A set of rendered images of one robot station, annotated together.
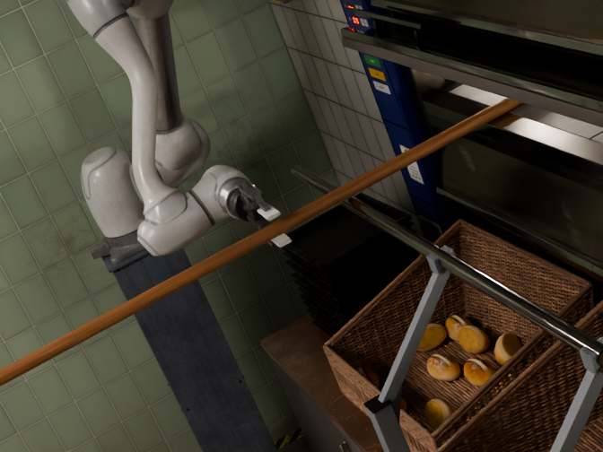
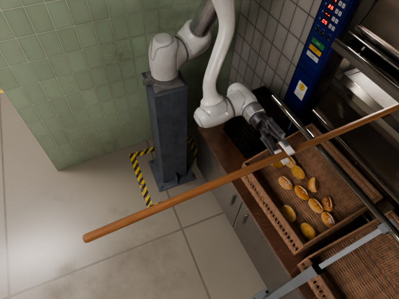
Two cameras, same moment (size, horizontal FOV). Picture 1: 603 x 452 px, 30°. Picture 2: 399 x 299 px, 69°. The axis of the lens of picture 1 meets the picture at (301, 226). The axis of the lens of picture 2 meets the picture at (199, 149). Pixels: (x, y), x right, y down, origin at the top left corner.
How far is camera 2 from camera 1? 1.73 m
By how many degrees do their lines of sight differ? 33
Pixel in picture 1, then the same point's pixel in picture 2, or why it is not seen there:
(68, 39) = not seen: outside the picture
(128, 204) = (171, 69)
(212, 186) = (241, 102)
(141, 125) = (218, 58)
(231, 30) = not seen: outside the picture
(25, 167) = (109, 15)
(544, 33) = not seen: outside the picture
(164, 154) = (195, 47)
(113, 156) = (172, 43)
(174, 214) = (220, 113)
